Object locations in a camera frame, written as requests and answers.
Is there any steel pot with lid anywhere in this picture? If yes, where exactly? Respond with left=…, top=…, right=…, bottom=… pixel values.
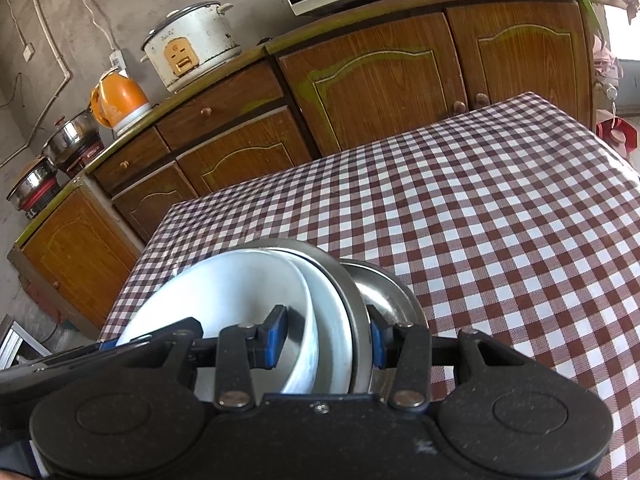
left=6, top=155, right=56, bottom=208
left=42, top=110, right=103, bottom=168

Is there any wooden cabinet with drawers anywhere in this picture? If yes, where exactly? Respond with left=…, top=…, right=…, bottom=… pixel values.
left=85, top=55, right=321, bottom=243

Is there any single-door wooden cabinet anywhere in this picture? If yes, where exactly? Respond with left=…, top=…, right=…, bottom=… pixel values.
left=7, top=180, right=146, bottom=338

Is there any white rice cooker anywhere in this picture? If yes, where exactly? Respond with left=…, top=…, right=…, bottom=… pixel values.
left=140, top=1, right=243, bottom=93

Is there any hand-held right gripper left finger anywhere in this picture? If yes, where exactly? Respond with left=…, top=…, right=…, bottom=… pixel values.
left=117, top=305, right=291, bottom=409

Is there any red bag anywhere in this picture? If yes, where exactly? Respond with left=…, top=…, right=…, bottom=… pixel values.
left=595, top=115, right=640, bottom=161

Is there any pink cloth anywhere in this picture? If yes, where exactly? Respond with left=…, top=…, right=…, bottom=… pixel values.
left=592, top=35, right=621, bottom=83

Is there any aluminium frame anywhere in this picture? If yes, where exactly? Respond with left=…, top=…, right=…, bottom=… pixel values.
left=0, top=314, right=40, bottom=367

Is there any steel bowl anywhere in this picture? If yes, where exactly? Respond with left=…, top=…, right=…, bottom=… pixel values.
left=235, top=238, right=375, bottom=395

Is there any orange electric kettle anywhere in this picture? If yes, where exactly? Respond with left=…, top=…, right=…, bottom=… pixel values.
left=90, top=71, right=152, bottom=136

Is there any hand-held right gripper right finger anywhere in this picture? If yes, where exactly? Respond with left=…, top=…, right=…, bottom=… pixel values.
left=367, top=304, right=531, bottom=408

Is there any white wall conduit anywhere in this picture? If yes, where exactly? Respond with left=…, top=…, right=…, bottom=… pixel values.
left=0, top=0, right=71, bottom=171

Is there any double-door wooden cabinet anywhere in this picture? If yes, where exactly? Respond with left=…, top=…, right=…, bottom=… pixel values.
left=265, top=0, right=601, bottom=158

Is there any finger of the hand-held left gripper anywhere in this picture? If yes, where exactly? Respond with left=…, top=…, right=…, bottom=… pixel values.
left=45, top=337, right=151, bottom=376

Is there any brown white checked tablecloth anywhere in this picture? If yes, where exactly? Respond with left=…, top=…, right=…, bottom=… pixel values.
left=97, top=91, right=640, bottom=480

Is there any grey glazed door leaf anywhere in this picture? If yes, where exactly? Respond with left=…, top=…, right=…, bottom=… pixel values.
left=597, top=0, right=640, bottom=111

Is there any white bowl with blue pattern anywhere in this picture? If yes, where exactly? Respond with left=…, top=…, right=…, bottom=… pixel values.
left=115, top=255, right=321, bottom=395

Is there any shallow steel plate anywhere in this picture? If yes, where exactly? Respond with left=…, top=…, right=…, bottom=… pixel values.
left=340, top=259, right=430, bottom=396

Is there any red induction cooker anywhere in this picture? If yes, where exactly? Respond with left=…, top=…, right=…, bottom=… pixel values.
left=52, top=142, right=108, bottom=178
left=15, top=180, right=66, bottom=220

